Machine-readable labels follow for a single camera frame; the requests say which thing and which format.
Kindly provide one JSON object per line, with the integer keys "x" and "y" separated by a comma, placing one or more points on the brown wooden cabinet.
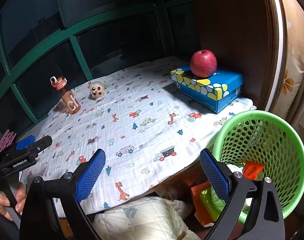
{"x": 229, "y": 17}

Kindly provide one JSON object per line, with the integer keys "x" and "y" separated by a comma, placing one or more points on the white curved panel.
{"x": 283, "y": 50}

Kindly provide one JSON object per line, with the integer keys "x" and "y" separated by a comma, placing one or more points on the orange water bottle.
{"x": 69, "y": 100}

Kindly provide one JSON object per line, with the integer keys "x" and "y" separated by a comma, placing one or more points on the orange box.
{"x": 197, "y": 200}

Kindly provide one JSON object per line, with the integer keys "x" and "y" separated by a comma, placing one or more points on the white tissue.
{"x": 235, "y": 168}

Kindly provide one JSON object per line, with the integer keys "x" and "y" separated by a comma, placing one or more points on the blue patterned tissue box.
{"x": 212, "y": 97}

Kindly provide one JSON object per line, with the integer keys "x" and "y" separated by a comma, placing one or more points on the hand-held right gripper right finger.
{"x": 215, "y": 177}

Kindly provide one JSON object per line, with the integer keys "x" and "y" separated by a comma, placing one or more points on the white quilt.
{"x": 142, "y": 217}

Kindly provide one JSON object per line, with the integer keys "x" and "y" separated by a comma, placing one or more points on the red apple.
{"x": 203, "y": 63}

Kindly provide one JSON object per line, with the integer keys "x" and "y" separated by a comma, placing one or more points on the cream skull-shaped toy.
{"x": 97, "y": 90}

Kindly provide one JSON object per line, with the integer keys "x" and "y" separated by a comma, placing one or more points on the green window frame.
{"x": 24, "y": 102}

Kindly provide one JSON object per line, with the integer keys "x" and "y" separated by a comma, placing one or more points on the orange wrapper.
{"x": 253, "y": 169}

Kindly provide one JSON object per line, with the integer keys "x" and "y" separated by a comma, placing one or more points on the white printed blanket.
{"x": 142, "y": 105}

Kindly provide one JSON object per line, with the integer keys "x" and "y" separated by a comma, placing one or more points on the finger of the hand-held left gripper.
{"x": 25, "y": 142}
{"x": 43, "y": 141}

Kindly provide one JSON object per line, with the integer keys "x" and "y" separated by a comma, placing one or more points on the floral curtain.
{"x": 297, "y": 67}

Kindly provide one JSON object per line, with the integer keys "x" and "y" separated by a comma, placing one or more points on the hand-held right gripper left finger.
{"x": 89, "y": 177}

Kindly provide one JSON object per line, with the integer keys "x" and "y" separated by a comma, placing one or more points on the green mesh basket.
{"x": 279, "y": 135}

